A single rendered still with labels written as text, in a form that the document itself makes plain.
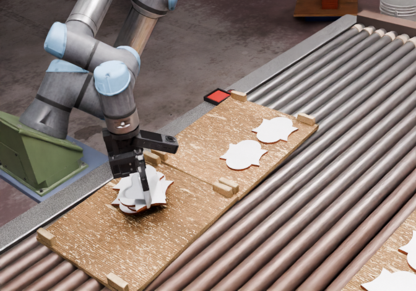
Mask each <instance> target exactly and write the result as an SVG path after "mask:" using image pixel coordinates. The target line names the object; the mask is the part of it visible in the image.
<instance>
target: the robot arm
mask: <svg viewBox="0 0 416 291"><path fill-rule="evenodd" d="M177 1H178V0H131V2H132V6H131V8H130V10H129V12H128V14H127V17H126V19H125V21H124V24H123V26H122V27H121V30H120V32H119V35H118V37H117V39H116V41H115V44H114V45H113V47H112V46H110V45H107V44H106V43H103V42H101V41H99V40H97V39H94V38H95V36H96V34H97V32H98V29H99V27H100V25H101V23H102V21H103V19H104V17H105V14H106V12H107V10H108V8H109V6H110V4H111V2H112V0H77V2H76V4H75V6H74V8H73V10H72V11H71V13H70V15H69V17H68V18H67V21H66V23H65V24H62V23H60V22H55V23H54V24H53V25H52V27H51V28H50V31H49V33H48V35H47V38H46V40H45V44H44V49H45V51H46V52H48V53H50V54H52V55H53V56H55V57H57V58H58V59H55V60H53V61H52V62H51V64H50V66H49V68H48V70H46V74H45V76H44V78H43V81H42V83H41V85H40V88H39V89H38V92H37V94H36V97H35V99H34V101H33V102H32V103H31V104H30V105H29V106H28V108H27V109H26V110H25V111H24V112H23V113H22V114H21V116H20V118H19V122H21V123H22V124H24V125H26V126H28V127H30V128H32V129H35V130H37V131H40V132H42V133H44V134H47V135H49V136H53V137H56V138H58V139H65V138H66V136H67V128H68V123H69V115H70V113H71V110H72V108H73V107H74V108H77V109H79V110H81V111H84V112H86V113H88V114H90V115H93V116H96V117H97V118H100V119H101V120H105V122H106V126H107V128H103V129H102V133H103V140H104V142H105V145H106V149H107V152H108V159H109V163H110V167H111V172H112V175H113V179H117V178H125V177H129V176H130V174H132V173H136V174H134V175H133V176H132V177H131V181H132V186H131V187H130V188H128V189H127V190H126V191H125V196H126V197H127V198H128V199H145V202H146V205H147V208H150V205H151V202H152V198H151V195H150V189H149V184H148V181H147V175H146V172H145V168H146V164H145V159H144V154H143V150H144V148H146V149H152V150H157V151H161V152H167V153H171V154H176V152H177V150H178V147H179V144H178V141H177V138H176V137H173V136H168V135H164V134H159V133H156V132H150V131H145V130H141V129H140V126H139V117H138V114H137V108H136V103H135V99H134V94H133V88H134V84H135V81H136V78H137V76H138V74H139V70H140V65H141V60H140V56H141V54H142V52H143V50H144V48H145V45H146V43H147V41H148V39H149V37H150V35H151V33H152V30H153V29H154V27H155V24H156V23H157V21H158V18H159V17H161V16H165V15H166V14H167V12H168V10H169V11H174V10H175V7H176V3H177ZM60 59H63V60H64V61H63V60H60ZM89 72H91V73H93V74H94V76H93V75H90V74H88V73H89ZM137 173H139V174H137ZM139 177H140V179H141V185H140V182H139Z"/></svg>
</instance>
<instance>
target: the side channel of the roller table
mask: <svg viewBox="0 0 416 291"><path fill-rule="evenodd" d="M359 23H362V24H363V25H364V26H365V27H369V26H374V28H375V29H376V30H379V29H380V28H383V29H385V30H386V31H387V33H388V32H391V31H395V32H396V33H397V34H398V36H399V35H402V34H407V35H408V36H409V38H410V39H411V38H413V37H416V22H414V21H411V20H405V19H400V18H397V17H392V16H388V15H384V14H379V13H375V12H370V11H362V12H361V13H359V14H357V24H359Z"/></svg>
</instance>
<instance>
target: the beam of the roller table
mask: <svg viewBox="0 0 416 291"><path fill-rule="evenodd" d="M356 24H357V16H354V15H349V14H346V15H344V16H343V17H341V18H339V19H338V20H336V21H335V22H333V23H331V24H330V25H328V26H327V27H324V28H323V29H322V30H320V31H318V32H316V33H315V34H314V35H312V36H310V37H308V38H307V39H306V40H303V41H302V42H300V43H299V44H297V45H295V46H294V47H293V48H290V49H289V50H287V51H286V52H284V53H282V54H281V55H279V56H278V57H276V58H274V59H273V60H271V61H269V62H268V63H266V64H265V65H263V66H261V67H260V68H258V69H257V70H255V71H253V72H252V73H250V74H248V75H247V76H245V77H244V78H242V79H240V80H239V81H237V82H235V83H234V84H232V85H231V86H229V87H227V88H226V89H224V90H225V91H228V90H230V89H234V90H236V91H237V92H242V93H245V94H246V96H247V95H249V94H250V93H252V92H254V91H255V90H256V89H258V88H260V87H261V86H263V85H264V84H266V83H267V82H269V81H270V80H272V79H273V78H275V77H277V76H278V75H280V74H281V73H283V72H284V71H286V70H287V69H289V68H291V67H292V66H294V65H295V64H296V63H299V62H300V61H301V60H303V59H305V58H306V57H307V56H309V55H311V54H312V53H314V52H315V51H317V50H318V49H320V48H322V47H323V46H324V45H326V44H328V43H329V42H331V41H333V40H334V39H335V38H337V37H339V36H340V35H342V34H343V33H345V32H346V31H348V30H350V28H351V27H353V26H354V25H356ZM215 107H216V106H215V105H213V104H211V103H208V102H206V101H205V102H203V103H201V104H200V105H198V106H197V107H195V108H193V109H192V110H190V111H188V112H187V113H185V114H183V115H182V116H180V117H179V118H177V119H175V120H174V121H172V122H171V123H169V124H167V125H166V126H164V127H162V128H161V129H159V130H158V131H156V133H159V134H164V135H168V136H173V137H174V136H175V135H177V134H178V133H179V132H181V131H182V130H184V129H185V128H187V127H188V126H189V125H190V124H192V123H194V122H195V121H196V120H198V119H199V118H200V117H202V116H203V115H205V114H206V113H207V112H209V111H211V109H213V108H215ZM111 180H113V175H112V172H111V167H110V163H109V161H107V162H105V163H104V164H103V165H100V166H99V167H97V168H96V169H94V170H92V171H91V172H89V173H88V174H86V175H84V176H83V177H81V178H79V179H78V180H76V181H75V182H73V183H71V184H70V185H68V186H67V187H65V188H63V189H62V190H60V191H58V192H57V193H55V194H54V195H52V196H50V197H49V198H47V199H45V200H44V201H42V202H41V203H39V204H37V205H36V206H34V207H32V208H31V209H29V210H28V211H26V212H24V213H23V214H21V215H19V216H18V217H16V218H15V219H13V220H11V221H10V222H8V223H7V224H5V225H3V226H2V227H0V255H1V254H3V253H5V252H6V251H7V250H9V249H11V248H12V247H14V246H15V245H17V244H18V243H20V242H21V241H23V240H25V239H26V238H28V237H29V236H30V235H32V234H34V233H35V232H37V230H38V229H39V228H43V227H45V226H46V225H48V224H49V223H51V222H52V221H54V220H56V219H57V218H58V217H60V216H62V215H63V214H65V213H66V212H68V211H69V210H71V209H72V208H74V207H76V206H77V205H79V204H80V203H82V202H83V201H85V200H86V199H87V198H89V197H90V196H91V195H93V194H94V193H96V192H97V191H98V190H99V189H101V188H102V187H104V186H105V185H106V184H108V183H109V182H110V181H111Z"/></svg>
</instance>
